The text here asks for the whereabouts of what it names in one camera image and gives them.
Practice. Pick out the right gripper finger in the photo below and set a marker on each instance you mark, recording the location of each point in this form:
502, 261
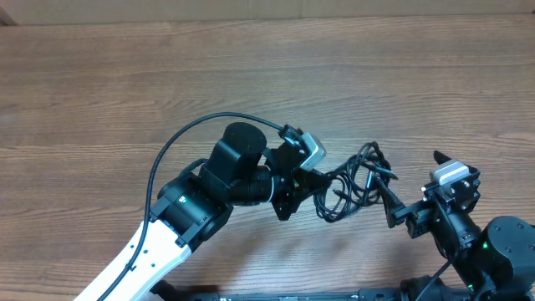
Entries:
393, 206
440, 158

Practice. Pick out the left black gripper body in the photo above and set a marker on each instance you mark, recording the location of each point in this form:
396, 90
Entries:
287, 194

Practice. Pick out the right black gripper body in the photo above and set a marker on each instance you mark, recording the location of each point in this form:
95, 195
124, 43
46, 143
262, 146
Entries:
418, 215

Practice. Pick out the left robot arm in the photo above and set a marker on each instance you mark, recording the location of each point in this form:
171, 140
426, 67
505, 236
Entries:
190, 209

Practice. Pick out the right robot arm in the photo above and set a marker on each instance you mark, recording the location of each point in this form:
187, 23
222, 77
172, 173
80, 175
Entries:
495, 262

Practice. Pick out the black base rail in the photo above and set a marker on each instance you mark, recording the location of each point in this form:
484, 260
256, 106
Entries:
364, 294

